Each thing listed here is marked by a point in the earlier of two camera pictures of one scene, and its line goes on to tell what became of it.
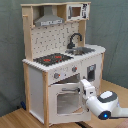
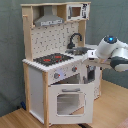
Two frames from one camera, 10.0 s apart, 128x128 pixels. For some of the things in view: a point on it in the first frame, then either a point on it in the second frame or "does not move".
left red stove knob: x=56 y=75 does not move
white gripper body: x=87 y=89 -> x=91 y=55
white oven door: x=65 y=104 does not move
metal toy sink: x=78 y=51 does not move
